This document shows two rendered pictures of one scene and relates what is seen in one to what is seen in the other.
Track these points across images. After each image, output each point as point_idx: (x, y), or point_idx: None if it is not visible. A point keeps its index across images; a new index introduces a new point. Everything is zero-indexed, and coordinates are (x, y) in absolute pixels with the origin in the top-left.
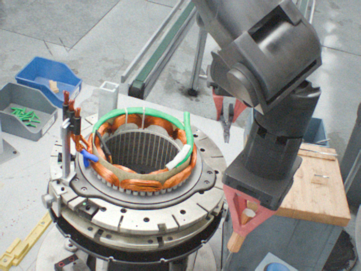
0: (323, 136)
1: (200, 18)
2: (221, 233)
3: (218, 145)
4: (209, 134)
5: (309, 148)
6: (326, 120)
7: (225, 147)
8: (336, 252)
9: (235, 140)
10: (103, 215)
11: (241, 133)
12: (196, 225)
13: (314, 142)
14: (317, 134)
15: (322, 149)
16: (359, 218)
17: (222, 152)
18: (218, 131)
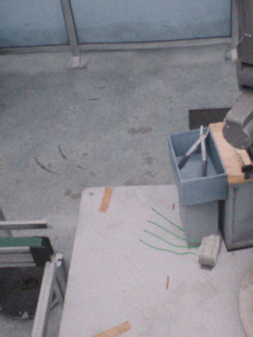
0: (190, 134)
1: (252, 138)
2: (237, 250)
3: (113, 280)
4: (95, 294)
5: (220, 138)
6: None
7: (111, 273)
8: (39, 266)
9: (96, 267)
10: None
11: (80, 263)
12: None
13: (201, 139)
14: (174, 144)
15: (215, 131)
16: None
17: (123, 274)
18: (86, 286)
